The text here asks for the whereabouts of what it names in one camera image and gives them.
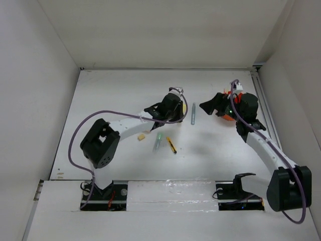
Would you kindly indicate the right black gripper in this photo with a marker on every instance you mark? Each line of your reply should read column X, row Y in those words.
column 219, row 99

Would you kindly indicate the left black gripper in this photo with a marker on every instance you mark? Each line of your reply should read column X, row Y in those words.
column 179, row 115

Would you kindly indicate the yellow highlighter marker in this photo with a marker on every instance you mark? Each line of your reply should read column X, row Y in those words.
column 184, row 109

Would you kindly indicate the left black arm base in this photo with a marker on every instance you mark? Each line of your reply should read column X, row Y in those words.
column 111, row 198

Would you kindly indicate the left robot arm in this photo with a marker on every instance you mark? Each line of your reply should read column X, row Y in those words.
column 100, row 143

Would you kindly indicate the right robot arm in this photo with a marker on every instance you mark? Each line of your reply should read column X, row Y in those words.
column 290, row 185

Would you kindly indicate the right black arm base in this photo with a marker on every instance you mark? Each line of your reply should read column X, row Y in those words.
column 232, row 197

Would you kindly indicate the blue grey utility knife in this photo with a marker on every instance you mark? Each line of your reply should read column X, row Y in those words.
column 193, row 115

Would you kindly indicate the green clear highlighter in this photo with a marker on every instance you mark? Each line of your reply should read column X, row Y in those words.
column 157, row 142

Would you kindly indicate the orange round compartment container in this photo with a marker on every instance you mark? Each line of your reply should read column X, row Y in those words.
column 228, row 116

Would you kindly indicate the yellow black utility knife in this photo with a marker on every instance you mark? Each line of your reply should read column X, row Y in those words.
column 171, row 145

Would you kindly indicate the small tan eraser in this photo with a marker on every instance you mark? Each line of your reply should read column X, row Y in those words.
column 141, row 137

